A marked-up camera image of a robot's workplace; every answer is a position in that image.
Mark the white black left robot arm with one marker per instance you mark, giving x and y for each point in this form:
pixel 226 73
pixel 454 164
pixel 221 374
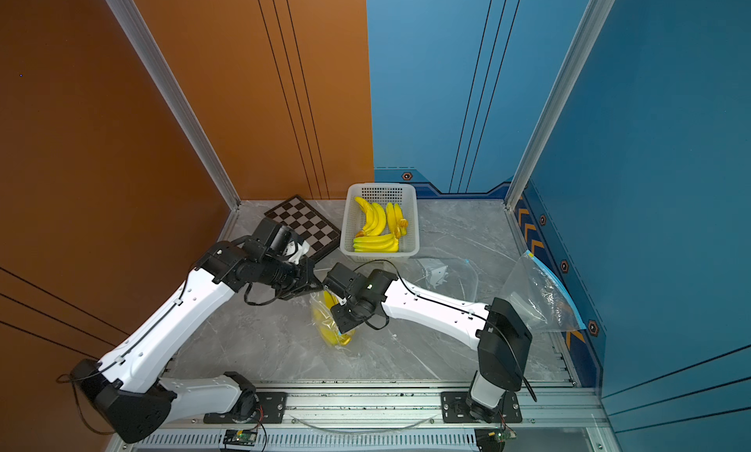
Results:
pixel 126 386

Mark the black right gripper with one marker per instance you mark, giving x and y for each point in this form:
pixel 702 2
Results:
pixel 341 323

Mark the green circuit board right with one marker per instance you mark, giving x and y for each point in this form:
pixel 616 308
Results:
pixel 502 436

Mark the white perforated plastic basket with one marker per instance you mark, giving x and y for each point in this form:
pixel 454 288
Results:
pixel 381 194

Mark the small yellow banana bunch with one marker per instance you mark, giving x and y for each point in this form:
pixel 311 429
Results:
pixel 325 326

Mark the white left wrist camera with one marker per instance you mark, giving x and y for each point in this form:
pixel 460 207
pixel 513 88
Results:
pixel 295 251

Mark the black white chessboard box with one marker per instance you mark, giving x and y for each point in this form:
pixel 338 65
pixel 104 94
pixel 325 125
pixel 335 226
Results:
pixel 316 229

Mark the clear zip bag blue seal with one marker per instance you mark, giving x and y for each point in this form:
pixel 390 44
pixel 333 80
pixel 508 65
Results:
pixel 540 298

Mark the green circuit board left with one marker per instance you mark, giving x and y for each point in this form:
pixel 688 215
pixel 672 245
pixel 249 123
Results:
pixel 245 439

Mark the clear zip bag white seal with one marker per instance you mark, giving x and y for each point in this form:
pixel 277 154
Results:
pixel 325 323

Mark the green circuit board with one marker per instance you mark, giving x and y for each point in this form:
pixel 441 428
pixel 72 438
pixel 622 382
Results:
pixel 245 439
pixel 502 436

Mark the aluminium corner post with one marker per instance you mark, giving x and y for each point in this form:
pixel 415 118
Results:
pixel 581 46
pixel 141 39

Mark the aluminium corner post left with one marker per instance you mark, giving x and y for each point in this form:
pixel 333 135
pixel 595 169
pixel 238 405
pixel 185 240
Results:
pixel 141 39

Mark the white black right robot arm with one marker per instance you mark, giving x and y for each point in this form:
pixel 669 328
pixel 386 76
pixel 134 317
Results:
pixel 495 331

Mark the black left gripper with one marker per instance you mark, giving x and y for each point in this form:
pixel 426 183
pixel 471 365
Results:
pixel 306 283

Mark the aluminium front rail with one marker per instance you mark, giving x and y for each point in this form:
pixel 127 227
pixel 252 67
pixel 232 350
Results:
pixel 400 417

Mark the yellow green banana bunch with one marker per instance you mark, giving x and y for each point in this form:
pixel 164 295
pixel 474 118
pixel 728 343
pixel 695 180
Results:
pixel 396 222

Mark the aluminium corner post right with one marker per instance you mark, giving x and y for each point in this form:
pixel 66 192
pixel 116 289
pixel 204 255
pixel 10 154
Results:
pixel 581 46

